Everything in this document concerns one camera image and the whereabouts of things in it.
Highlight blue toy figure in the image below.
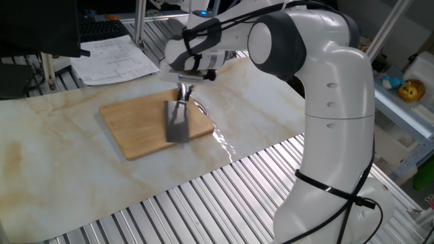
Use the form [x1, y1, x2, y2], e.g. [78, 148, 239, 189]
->
[382, 76, 406, 91]

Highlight short aluminium profile post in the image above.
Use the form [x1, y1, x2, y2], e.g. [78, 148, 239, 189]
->
[40, 52, 58, 92]

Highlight aluminium frame post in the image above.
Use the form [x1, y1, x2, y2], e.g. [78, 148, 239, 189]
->
[134, 0, 147, 51]

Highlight printed paper sheets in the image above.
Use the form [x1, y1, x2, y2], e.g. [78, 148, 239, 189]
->
[70, 35, 161, 86]

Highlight black keyboard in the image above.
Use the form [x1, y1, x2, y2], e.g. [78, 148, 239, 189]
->
[78, 19, 130, 43]

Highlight slanted aluminium profile post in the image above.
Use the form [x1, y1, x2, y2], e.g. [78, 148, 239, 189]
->
[366, 0, 414, 62]

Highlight black box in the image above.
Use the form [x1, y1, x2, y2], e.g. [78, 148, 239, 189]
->
[0, 62, 35, 101]

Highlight black monitor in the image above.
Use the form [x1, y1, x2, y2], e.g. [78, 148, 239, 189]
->
[0, 0, 92, 58]

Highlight green box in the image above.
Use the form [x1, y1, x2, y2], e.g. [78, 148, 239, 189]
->
[412, 162, 434, 191]

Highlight marble pattern table mat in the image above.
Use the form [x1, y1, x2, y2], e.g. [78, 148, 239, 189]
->
[0, 56, 306, 244]

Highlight yellow toy figure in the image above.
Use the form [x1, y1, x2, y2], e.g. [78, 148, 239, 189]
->
[397, 79, 427, 104]

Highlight grey metal shelf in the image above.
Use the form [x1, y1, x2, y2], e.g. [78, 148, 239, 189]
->
[372, 81, 434, 181]

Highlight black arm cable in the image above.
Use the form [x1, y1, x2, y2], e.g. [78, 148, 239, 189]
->
[181, 0, 384, 244]

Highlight steel cleaver knife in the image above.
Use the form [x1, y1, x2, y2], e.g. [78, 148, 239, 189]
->
[163, 83, 191, 144]

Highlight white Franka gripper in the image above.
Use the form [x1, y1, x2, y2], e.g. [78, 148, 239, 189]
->
[159, 57, 218, 102]

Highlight wooden cutting board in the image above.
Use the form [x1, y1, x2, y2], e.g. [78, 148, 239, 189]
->
[98, 87, 216, 161]

